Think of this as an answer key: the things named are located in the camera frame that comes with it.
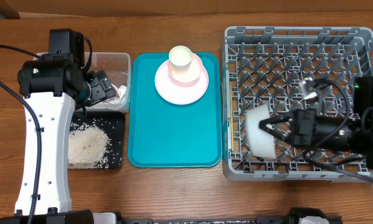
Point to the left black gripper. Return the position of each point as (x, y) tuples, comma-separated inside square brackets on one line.
[(101, 85)]

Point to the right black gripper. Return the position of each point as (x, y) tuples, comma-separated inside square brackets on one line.
[(301, 137)]

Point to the grey metal bowl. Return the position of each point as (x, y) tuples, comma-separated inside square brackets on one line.
[(260, 143)]

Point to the white napkin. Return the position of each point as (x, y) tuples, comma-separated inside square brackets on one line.
[(119, 97)]

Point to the white rice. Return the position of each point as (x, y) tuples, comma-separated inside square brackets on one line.
[(90, 146)]

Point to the white cup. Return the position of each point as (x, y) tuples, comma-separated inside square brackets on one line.
[(180, 58)]

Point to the wooden chopstick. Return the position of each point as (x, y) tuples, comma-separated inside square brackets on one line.
[(231, 118)]

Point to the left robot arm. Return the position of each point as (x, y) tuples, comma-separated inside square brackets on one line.
[(44, 196)]

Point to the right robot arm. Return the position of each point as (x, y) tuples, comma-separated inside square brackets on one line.
[(353, 133)]

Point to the grey dishwasher rack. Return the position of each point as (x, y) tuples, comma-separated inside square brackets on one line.
[(265, 65)]

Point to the clear plastic bin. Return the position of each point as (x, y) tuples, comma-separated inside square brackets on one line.
[(111, 68)]

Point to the black plastic tray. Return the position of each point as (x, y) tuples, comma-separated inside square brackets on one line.
[(115, 121)]

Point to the white round plate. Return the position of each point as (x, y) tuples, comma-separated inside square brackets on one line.
[(176, 93)]

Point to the teal serving tray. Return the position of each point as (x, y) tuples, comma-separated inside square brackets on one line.
[(162, 134)]

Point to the pink bowl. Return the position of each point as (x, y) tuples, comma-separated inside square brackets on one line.
[(189, 75)]

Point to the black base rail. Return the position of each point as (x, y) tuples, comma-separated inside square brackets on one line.
[(295, 216)]

